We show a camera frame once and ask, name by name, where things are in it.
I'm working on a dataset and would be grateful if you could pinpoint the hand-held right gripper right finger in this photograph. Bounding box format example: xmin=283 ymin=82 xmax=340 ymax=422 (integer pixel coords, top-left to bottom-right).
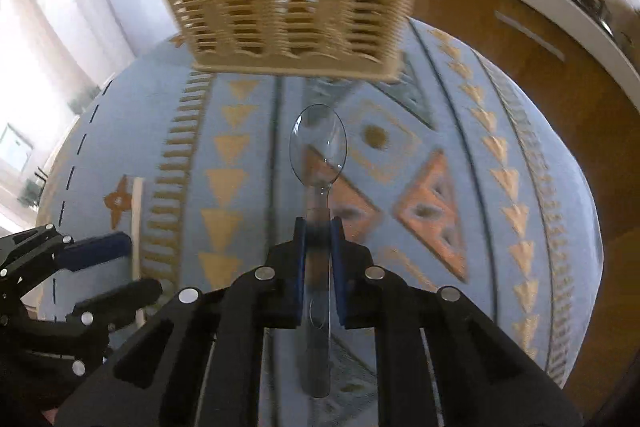
xmin=330 ymin=217 xmax=584 ymax=427

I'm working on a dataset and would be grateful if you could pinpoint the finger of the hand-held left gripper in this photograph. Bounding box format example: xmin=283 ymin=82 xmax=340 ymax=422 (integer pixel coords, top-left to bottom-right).
xmin=72 ymin=278 xmax=164 ymax=333
xmin=0 ymin=223 xmax=134 ymax=293

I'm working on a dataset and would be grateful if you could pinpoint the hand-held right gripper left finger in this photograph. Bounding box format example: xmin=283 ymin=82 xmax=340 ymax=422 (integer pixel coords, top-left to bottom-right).
xmin=56 ymin=217 xmax=308 ymax=427

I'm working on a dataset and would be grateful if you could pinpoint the wooden chopstick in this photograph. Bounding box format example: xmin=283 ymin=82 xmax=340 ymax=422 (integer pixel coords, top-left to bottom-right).
xmin=131 ymin=177 xmax=147 ymax=327

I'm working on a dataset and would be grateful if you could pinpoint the clear plastic spoon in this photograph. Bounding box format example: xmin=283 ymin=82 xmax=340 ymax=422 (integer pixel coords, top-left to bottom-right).
xmin=289 ymin=104 xmax=348 ymax=399

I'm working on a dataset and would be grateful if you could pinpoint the blue patterned tablecloth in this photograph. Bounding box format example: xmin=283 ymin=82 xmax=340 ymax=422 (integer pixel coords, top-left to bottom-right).
xmin=37 ymin=19 xmax=603 ymax=427

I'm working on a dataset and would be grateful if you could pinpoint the wooden kitchen cabinet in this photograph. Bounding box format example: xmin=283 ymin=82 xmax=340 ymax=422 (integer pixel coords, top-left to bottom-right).
xmin=400 ymin=0 xmax=640 ymax=398

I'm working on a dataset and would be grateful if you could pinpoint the silver cabinet handle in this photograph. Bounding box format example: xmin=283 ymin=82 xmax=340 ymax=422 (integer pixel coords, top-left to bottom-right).
xmin=494 ymin=11 xmax=567 ymax=62

